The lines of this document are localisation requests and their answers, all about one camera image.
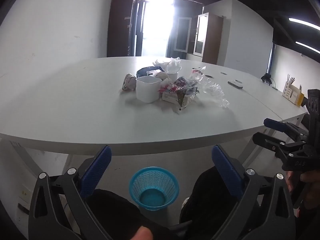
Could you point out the torn grey cardboard packet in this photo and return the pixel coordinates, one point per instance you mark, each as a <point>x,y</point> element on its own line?
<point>186,101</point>

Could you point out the white cardboard box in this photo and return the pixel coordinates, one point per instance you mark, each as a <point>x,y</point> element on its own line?
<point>168,97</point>

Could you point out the loose white plastic bag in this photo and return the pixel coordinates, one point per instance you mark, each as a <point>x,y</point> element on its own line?
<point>170,63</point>

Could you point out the dark blue plastic bag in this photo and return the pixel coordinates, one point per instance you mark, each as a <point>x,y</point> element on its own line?
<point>145,70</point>

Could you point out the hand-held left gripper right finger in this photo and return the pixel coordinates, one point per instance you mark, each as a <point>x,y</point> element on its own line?
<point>226,170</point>

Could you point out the person's right white shoe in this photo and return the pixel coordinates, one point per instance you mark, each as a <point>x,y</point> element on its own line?
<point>185,202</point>

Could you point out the colourful snack wrapper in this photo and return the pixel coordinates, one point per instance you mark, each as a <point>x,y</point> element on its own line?
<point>175,85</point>

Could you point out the white square plastic container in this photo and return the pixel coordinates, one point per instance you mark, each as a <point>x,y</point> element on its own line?
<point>148,88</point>

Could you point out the person's right leg black trousers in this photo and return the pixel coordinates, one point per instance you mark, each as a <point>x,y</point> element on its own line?
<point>207,197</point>

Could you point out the white remote control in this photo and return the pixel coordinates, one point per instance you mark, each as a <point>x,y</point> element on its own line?
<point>235,84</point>

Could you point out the dark brown wardrobe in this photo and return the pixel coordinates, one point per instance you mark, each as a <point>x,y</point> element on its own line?
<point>121,25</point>

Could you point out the small white plastic cup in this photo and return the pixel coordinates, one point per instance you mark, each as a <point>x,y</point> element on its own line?
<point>172,76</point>

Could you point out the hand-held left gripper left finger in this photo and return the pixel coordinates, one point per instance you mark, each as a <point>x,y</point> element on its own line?
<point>97,170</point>

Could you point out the red and white wrapper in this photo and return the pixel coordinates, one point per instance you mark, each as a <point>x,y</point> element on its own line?
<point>197,71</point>

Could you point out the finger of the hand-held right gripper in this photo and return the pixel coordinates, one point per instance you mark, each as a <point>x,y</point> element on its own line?
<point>273,124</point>
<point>267,140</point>

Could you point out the clear plastic bag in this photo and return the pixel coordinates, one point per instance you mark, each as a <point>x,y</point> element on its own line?
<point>215,92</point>

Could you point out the white desk organiser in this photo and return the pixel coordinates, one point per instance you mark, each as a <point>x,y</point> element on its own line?
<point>291,92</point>

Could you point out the knotted white plastic bag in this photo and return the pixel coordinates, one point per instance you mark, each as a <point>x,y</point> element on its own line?
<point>128,82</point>

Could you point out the bright balcony door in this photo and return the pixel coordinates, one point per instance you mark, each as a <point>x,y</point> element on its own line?
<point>156,25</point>

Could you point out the long ceiling light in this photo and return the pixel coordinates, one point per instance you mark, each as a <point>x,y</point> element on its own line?
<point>303,22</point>
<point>307,47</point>

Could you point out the blue plastic mesh basket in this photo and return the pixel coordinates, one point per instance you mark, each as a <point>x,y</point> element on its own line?
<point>153,187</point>

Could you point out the person's left hand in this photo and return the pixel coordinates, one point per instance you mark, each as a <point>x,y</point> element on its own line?
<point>142,233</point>

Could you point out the brown white cabinet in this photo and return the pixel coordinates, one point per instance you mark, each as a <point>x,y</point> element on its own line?
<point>208,38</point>

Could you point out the white glass door cabinet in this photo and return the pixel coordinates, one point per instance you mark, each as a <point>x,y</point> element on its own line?
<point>182,33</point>

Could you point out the person's right hand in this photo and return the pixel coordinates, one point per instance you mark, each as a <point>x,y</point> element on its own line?
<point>311,178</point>

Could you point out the black desk object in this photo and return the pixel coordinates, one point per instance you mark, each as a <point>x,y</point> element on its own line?
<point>267,78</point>

